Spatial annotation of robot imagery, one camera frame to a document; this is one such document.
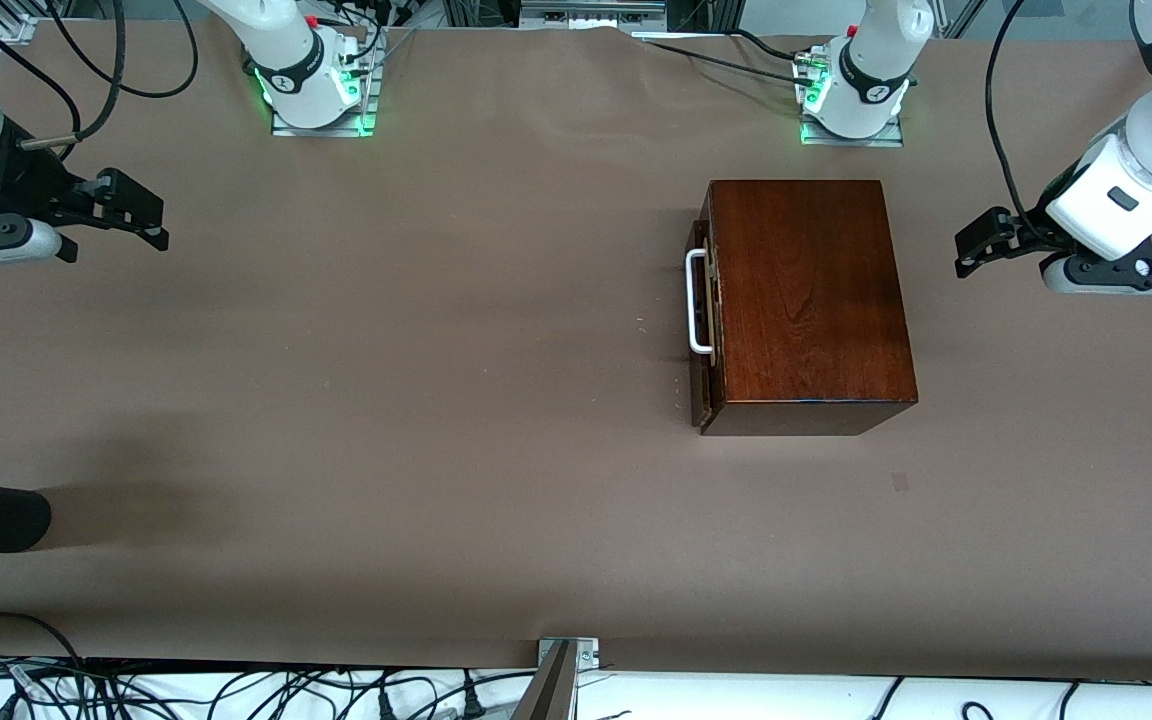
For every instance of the aluminium frame strut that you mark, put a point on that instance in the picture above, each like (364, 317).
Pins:
(964, 20)

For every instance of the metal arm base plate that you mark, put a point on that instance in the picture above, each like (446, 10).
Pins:
(851, 141)
(321, 131)

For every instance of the metal corner bracket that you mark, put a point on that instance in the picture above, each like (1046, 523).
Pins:
(586, 655)

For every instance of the grey aluminium post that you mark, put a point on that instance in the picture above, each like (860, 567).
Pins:
(548, 695)

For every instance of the dark brown wooden cabinet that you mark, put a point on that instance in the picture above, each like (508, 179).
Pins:
(816, 300)

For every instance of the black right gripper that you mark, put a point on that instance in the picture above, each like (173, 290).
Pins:
(18, 186)

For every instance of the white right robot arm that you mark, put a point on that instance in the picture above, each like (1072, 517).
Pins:
(286, 50)

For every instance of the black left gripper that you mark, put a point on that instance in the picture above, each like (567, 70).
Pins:
(1023, 227)

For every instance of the grey device box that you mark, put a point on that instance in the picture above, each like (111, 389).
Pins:
(591, 14)

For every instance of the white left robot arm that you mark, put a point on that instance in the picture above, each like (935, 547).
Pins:
(876, 60)

